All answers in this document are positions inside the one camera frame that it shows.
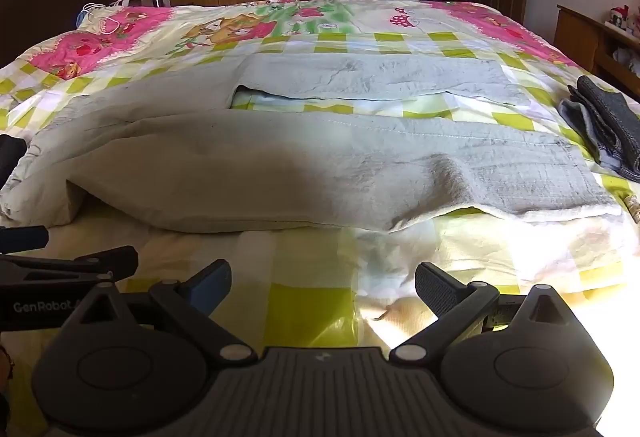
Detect wooden side cabinet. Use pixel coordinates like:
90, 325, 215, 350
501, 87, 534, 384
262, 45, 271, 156
553, 6, 639, 101

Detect black sleeved left forearm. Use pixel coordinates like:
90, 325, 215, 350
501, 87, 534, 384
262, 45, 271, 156
0, 134, 27, 186

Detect white bag on nightstand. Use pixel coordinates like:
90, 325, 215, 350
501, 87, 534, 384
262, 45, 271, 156
76, 0, 142, 34

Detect colourful checkered bed quilt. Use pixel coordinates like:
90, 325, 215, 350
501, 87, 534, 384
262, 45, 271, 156
1, 0, 639, 436

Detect red white plush toy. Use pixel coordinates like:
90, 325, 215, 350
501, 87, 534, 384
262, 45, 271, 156
605, 4, 629, 30

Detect light grey pants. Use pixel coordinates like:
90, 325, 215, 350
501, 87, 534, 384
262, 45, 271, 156
1, 54, 620, 233

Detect folded dark grey garment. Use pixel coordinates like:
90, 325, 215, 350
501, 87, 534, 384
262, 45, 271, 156
558, 75, 639, 182

